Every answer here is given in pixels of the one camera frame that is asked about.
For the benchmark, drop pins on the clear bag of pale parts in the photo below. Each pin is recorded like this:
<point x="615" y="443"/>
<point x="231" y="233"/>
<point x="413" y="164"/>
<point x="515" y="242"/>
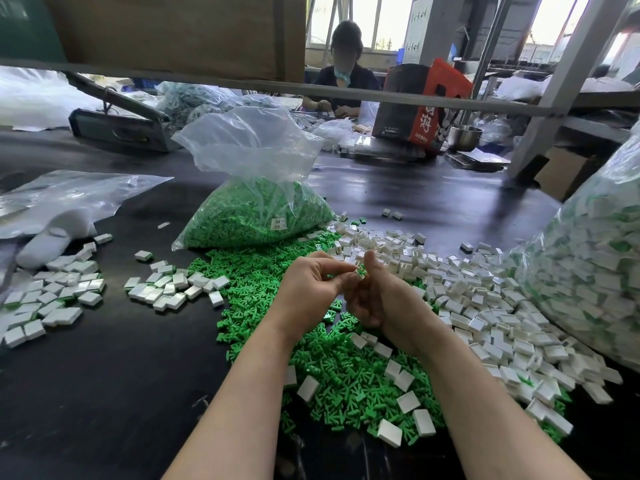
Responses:
<point x="210" y="103"/>

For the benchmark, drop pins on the person's left forearm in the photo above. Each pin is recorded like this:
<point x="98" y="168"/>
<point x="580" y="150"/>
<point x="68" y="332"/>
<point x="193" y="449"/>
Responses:
<point x="238" y="431"/>

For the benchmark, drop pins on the brown board panel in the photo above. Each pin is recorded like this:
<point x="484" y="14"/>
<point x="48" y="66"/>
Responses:
<point x="160" y="35"/>

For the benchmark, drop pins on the white bags on shelf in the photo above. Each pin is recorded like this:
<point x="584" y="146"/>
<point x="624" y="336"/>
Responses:
<point x="560" y="88"/>

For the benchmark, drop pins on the black table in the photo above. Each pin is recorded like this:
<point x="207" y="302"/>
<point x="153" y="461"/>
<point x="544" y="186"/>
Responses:
<point x="100" y="410"/>

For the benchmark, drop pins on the white plastic sheet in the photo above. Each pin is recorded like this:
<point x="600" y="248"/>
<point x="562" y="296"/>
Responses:
<point x="46" y="101"/>

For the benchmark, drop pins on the pile of white plastic caps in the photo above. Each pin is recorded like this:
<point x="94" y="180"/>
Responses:
<point x="516" y="310"/>

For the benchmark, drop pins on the black and red box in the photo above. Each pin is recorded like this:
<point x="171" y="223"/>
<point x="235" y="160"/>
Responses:
<point x="417" y="111"/>

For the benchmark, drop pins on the large bag of white caps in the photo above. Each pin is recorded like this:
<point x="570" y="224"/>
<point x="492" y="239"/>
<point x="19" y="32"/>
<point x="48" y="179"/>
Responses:
<point x="616" y="263"/>

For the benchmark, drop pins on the bag of green clips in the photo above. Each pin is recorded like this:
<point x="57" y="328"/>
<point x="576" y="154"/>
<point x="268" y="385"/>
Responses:
<point x="264" y="213"/>

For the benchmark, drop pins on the crumpled white plastic bag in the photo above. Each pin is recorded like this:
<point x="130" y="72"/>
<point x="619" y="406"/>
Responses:
<point x="339" y="134"/>

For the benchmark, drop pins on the metal bowl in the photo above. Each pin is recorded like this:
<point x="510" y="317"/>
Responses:
<point x="465" y="138"/>

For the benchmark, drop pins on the pile of assembled white pieces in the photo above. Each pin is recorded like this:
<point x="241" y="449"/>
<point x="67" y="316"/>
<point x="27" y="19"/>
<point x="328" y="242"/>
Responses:
<point x="54" y="297"/>

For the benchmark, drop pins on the empty clear plastic bag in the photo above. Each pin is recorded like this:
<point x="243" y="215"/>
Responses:
<point x="72" y="195"/>

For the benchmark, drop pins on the person's right forearm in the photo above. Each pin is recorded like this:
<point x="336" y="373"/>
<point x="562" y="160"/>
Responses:
<point x="505" y="433"/>

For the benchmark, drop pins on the white paper sheets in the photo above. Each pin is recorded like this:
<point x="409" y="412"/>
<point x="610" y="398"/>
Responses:
<point x="478" y="159"/>

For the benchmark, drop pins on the cardboard box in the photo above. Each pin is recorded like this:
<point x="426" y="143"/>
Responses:
<point x="568" y="174"/>

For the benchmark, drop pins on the person's right hand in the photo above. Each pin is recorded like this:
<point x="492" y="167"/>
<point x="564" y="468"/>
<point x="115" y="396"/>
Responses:
<point x="398" y="307"/>

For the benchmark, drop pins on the pile of green parts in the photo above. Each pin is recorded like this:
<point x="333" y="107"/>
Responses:
<point x="252" y="287"/>

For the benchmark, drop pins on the person's left hand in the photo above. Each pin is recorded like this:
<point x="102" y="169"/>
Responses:
<point x="305" y="297"/>

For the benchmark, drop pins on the grey metal shelf frame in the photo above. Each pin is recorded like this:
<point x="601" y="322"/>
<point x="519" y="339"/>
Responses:
<point x="200" y="84"/>

